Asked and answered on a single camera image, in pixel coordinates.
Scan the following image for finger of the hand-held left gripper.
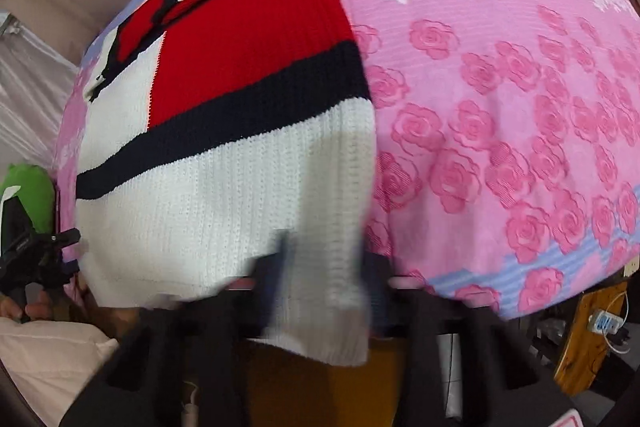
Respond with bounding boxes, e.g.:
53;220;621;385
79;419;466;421
46;228;82;254

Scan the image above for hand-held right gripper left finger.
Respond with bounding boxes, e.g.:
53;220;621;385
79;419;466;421
59;229;293;427

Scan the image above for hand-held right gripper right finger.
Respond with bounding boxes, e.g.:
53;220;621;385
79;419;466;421
361;247;598;427

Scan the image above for red white navy knitted sweater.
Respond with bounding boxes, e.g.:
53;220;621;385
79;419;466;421
75;0;379;368

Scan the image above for person's left hand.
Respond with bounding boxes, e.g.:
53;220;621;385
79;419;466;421
0;293;57;324

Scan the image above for orange wooden furniture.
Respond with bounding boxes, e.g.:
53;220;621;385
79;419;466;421
244;339;407;427

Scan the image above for pale pink pillow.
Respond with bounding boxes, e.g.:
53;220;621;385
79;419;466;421
0;317;121;413

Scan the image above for translucent plastic sheet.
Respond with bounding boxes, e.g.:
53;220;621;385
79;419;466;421
0;11;81;170

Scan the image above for pink floral blanket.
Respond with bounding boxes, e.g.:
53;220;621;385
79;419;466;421
54;0;640;324

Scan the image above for white power strip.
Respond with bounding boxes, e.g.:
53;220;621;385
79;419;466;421
587;311;627;334

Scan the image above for white power adapter with cable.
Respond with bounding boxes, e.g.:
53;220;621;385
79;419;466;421
597;289;635;355

